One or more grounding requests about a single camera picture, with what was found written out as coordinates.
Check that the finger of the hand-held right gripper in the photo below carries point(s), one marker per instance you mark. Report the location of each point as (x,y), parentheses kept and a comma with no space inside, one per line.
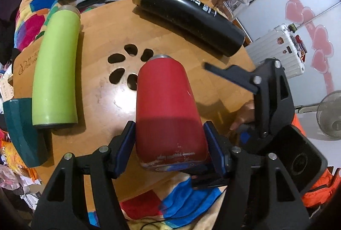
(245,137)
(277,96)

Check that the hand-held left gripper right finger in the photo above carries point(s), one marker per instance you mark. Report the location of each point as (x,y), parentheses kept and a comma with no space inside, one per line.
(214,146)

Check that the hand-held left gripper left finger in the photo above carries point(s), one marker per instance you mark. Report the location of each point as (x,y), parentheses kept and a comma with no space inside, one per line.
(125,143)

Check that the red cup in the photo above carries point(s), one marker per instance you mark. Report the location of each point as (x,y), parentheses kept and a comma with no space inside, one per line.
(167,102)

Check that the green cup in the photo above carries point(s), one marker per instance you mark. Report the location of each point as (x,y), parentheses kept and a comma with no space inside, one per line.
(57,67)

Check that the teal cup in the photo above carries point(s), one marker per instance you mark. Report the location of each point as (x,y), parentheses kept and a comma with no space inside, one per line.
(22,128)

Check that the black cup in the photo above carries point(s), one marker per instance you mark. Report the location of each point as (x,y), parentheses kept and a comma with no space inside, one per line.
(186,14)

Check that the person's right hand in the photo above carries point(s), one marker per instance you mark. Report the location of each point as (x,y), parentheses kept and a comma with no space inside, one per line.
(246,115)

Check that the white suitcase with stickers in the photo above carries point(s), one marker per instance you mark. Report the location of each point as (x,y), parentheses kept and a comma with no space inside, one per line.
(277,48)

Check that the grey standing fan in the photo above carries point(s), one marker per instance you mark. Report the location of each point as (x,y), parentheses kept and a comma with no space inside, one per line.
(330,118)

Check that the round wooden stool table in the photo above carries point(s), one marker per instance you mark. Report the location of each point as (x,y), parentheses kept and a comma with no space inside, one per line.
(26,24)

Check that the dark cloth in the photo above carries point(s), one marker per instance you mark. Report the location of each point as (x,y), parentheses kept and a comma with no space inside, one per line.
(10,6)

